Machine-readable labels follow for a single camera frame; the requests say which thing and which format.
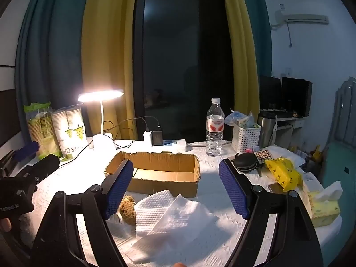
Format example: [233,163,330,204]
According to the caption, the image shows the white paper cups pack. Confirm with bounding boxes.
[51,103,93,162]

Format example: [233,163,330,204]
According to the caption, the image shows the black charging cable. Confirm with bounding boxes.
[103,116,149,149]
[145,116,161,128]

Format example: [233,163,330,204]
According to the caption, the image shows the white power strip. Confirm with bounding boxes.
[163,139,187,152]

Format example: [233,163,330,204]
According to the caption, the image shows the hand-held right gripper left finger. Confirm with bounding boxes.
[29,158,134,267]

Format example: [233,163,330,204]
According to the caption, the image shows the black monitor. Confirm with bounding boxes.
[259,76,282,110]
[281,77,312,117]

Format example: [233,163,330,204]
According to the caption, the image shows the white air conditioner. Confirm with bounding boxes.
[274,9,329,25]

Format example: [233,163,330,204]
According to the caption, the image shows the yellow curtain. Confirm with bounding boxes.
[81,0,140,140]
[218,0,260,112]

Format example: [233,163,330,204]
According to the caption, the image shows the pale green cabinet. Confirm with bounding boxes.
[320,142,356,195]

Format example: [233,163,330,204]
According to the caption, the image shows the yellow tissue box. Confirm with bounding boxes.
[304,181,342,227]

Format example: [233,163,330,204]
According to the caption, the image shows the polka dot card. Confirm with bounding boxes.
[254,150,271,164]

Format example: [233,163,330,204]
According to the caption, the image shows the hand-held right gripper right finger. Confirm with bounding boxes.
[218,158,324,267]

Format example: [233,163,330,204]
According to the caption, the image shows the smooth white paper towel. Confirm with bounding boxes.
[122,195,220,265]

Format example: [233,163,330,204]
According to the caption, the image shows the yellow tissue packet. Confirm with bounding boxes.
[264,157,303,192]

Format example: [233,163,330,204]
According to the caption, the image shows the cardboard box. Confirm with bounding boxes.
[103,151,201,198]

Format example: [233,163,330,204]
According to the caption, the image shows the white plastic packet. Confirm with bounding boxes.
[271,146,306,169]

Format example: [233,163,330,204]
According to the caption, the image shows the white table cover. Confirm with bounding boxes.
[17,139,342,267]

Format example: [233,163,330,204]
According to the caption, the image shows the packets in basket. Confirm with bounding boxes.
[224,111,258,130]

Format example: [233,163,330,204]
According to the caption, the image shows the clear water bottle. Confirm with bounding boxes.
[206,98,225,157]

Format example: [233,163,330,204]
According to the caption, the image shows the green paper cups pack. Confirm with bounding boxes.
[24,101,62,159]

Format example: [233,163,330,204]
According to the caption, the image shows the white tissue pack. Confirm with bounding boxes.
[302,172,324,192]

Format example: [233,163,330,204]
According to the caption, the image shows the black round pouch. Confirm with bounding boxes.
[234,152,263,173]

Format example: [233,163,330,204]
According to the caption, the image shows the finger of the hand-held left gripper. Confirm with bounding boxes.
[0,141,40,177]
[19,154,60,186]

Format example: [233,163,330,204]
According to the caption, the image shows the brown plush toy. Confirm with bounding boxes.
[118,196,137,224]

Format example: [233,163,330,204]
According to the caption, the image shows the white perforated plastic basket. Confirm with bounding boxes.
[231,122,262,154]

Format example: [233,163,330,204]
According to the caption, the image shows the white desk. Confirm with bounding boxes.
[275,115,306,145]

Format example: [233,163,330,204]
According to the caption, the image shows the dark window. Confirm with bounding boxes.
[133,0,237,142]

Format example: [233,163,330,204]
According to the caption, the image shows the grey ribbed panel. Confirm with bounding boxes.
[332,79,356,145]

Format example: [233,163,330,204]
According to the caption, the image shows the steel thermos mug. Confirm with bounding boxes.
[257,111,279,148]

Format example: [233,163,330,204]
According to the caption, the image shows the white desk lamp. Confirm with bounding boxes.
[78,89,125,152]

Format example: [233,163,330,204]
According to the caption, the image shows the black charger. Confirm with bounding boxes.
[152,125,164,146]

